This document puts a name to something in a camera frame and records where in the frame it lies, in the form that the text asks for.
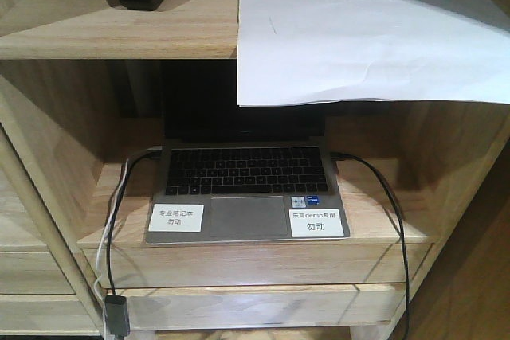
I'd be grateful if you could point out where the white paper sheet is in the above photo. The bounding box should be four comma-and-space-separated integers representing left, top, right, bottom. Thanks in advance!
237, 0, 509, 107

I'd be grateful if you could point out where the grey laptop computer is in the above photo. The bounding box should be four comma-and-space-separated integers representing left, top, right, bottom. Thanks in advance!
145, 59, 350, 245

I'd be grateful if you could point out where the wooden shelf unit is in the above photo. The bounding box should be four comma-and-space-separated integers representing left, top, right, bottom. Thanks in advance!
1, 0, 509, 339

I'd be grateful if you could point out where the black cable right of laptop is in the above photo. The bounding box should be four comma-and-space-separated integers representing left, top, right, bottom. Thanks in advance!
329, 150, 411, 340

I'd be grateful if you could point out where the black cable of laptop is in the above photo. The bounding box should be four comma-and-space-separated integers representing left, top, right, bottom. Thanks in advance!
104, 151, 161, 297
329, 150, 411, 340

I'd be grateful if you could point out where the black cable left of laptop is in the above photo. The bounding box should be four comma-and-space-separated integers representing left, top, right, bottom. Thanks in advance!
104, 151, 161, 297

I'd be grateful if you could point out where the white cable left of laptop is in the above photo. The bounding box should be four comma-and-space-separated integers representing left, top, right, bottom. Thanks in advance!
92, 147, 163, 340

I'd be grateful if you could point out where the grey cable adapter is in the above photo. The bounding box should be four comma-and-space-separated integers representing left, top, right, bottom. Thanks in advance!
104, 295, 131, 338

